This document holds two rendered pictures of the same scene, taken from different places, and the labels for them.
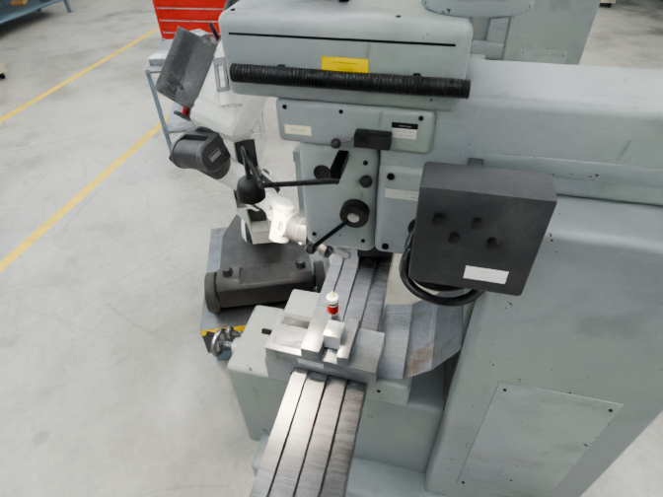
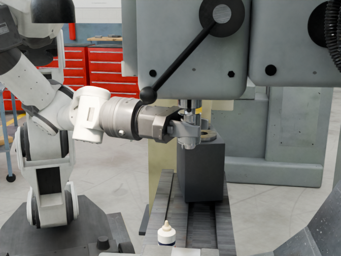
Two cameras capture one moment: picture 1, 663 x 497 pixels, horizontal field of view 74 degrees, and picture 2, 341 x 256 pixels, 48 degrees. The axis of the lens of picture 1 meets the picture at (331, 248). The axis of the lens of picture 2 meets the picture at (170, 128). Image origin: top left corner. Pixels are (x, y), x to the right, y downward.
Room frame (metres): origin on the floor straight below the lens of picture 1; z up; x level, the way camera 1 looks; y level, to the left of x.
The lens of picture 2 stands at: (0.25, 0.13, 1.46)
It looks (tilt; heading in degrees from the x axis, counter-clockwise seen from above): 17 degrees down; 350
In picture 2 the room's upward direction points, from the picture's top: straight up
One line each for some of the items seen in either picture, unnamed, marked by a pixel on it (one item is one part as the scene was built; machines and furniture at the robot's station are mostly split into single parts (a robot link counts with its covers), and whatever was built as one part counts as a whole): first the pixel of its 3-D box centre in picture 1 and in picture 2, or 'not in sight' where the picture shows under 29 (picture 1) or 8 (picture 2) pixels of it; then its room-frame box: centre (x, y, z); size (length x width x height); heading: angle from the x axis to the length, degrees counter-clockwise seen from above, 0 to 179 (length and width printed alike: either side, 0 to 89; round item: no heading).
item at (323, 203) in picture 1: (346, 179); (194, 5); (0.97, -0.04, 1.47); 0.21 x 0.19 x 0.32; 165
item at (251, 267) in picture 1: (263, 240); (54, 226); (1.76, 0.35, 0.59); 0.64 x 0.52 x 0.33; 6
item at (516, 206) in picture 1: (474, 233); not in sight; (0.57, -0.24, 1.62); 0.20 x 0.09 x 0.21; 75
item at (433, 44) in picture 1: (350, 41); not in sight; (0.97, -0.05, 1.81); 0.47 x 0.26 x 0.16; 75
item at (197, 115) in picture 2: not in sight; (189, 114); (0.97, -0.04, 1.26); 0.05 x 0.05 x 0.01
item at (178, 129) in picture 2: (338, 252); (183, 130); (0.95, -0.02, 1.24); 0.06 x 0.02 x 0.03; 57
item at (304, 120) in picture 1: (362, 104); not in sight; (0.96, -0.08, 1.68); 0.34 x 0.24 x 0.10; 75
